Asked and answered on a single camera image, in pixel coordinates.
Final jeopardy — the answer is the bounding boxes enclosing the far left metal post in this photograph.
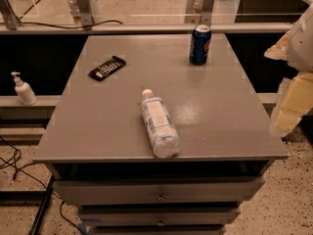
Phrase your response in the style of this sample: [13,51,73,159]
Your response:
[0,0,22,30]

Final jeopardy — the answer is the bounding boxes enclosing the lower grey drawer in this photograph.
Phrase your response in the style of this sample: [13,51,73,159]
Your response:
[78,206,240,226]

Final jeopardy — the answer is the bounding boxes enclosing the right metal bracket post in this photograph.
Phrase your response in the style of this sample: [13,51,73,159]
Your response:
[184,0,214,25]

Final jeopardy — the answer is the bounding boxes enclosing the white pump dispenser bottle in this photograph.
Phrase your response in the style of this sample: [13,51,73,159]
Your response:
[11,71,37,105]

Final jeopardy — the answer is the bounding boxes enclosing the left metal bracket post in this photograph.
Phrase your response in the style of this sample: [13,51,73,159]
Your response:
[67,0,94,29]

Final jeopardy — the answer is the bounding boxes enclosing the metal bracket post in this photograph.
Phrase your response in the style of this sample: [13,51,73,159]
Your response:
[67,0,94,29]
[184,0,214,25]

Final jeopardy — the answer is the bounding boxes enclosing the blue plastic bottle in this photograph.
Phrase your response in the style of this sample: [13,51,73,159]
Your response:
[141,89,180,159]

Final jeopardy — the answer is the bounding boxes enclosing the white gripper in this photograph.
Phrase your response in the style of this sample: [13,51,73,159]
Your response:
[264,4,313,137]

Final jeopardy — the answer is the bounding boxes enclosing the blue Pepsi soda can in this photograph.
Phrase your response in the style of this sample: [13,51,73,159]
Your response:
[190,24,211,65]

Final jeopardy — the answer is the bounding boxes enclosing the upper grey drawer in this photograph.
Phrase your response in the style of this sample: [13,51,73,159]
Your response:
[53,177,265,206]

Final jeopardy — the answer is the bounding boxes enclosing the grey drawer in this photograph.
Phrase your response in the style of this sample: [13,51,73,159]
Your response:
[78,206,240,226]
[53,177,265,206]

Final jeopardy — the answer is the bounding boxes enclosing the black cable on rail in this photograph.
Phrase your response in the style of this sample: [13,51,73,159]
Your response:
[19,19,124,29]

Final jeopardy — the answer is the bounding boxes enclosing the black floor cables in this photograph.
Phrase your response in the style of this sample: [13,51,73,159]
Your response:
[0,134,86,235]

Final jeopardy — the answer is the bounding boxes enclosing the grey drawer cabinet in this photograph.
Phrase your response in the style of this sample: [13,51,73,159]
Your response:
[34,34,288,235]

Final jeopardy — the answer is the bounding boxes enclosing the black snack bar wrapper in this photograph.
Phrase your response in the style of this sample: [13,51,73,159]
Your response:
[88,56,126,81]

